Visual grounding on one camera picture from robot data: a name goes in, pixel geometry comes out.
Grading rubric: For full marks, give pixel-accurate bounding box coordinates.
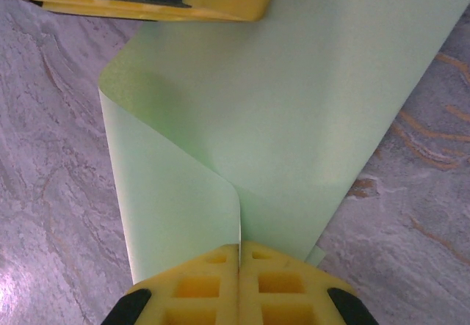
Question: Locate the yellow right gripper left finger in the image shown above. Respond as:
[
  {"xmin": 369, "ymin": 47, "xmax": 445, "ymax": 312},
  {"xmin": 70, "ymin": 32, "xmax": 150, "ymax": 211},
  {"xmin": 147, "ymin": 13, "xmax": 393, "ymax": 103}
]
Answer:
[{"xmin": 106, "ymin": 242, "xmax": 242, "ymax": 325}]

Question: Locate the light green paper sheet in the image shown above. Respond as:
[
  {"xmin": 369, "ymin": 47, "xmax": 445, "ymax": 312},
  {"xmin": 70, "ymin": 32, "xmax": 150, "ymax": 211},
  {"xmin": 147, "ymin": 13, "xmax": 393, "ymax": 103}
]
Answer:
[{"xmin": 98, "ymin": 0, "xmax": 462, "ymax": 292}]

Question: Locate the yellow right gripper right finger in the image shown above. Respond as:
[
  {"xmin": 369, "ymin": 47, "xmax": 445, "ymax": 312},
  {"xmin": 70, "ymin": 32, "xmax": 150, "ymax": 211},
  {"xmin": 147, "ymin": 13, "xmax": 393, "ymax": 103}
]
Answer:
[{"xmin": 239, "ymin": 240, "xmax": 372, "ymax": 325}]

